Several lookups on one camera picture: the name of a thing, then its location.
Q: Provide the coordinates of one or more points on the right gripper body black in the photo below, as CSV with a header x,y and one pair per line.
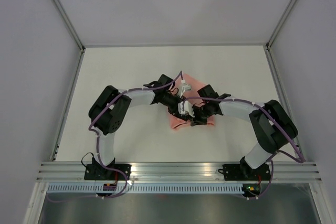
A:
x,y
201,114

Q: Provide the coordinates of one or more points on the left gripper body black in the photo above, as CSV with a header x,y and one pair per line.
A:
x,y
170,102

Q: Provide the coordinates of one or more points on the pink cloth napkin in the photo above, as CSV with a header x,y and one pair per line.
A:
x,y
176,123

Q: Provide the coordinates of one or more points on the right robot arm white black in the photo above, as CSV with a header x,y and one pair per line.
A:
x,y
272,126

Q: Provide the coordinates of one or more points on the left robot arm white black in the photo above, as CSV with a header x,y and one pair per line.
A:
x,y
107,114

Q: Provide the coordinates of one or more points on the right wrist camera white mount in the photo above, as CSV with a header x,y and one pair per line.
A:
x,y
186,108

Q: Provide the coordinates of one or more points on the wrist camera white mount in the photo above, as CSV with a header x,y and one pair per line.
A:
x,y
186,108
184,87

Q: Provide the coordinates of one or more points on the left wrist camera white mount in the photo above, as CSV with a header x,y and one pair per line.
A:
x,y
184,87

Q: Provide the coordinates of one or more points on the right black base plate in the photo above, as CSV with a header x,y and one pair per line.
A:
x,y
238,172

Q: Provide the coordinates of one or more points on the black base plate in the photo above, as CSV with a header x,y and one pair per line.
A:
x,y
98,173
238,172

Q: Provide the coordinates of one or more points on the white slotted cable duct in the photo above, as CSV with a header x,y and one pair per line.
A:
x,y
148,188

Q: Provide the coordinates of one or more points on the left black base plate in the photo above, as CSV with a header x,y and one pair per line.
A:
x,y
98,173

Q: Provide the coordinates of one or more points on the aluminium mounting rail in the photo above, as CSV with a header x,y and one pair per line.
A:
x,y
183,172

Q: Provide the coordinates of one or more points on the left aluminium frame post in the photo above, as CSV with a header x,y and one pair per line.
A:
x,y
68,24

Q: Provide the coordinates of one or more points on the aluminium frame post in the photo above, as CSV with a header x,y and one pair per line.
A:
x,y
281,22
68,24

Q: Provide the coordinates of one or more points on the right aluminium frame post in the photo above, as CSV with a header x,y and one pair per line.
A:
x,y
281,22

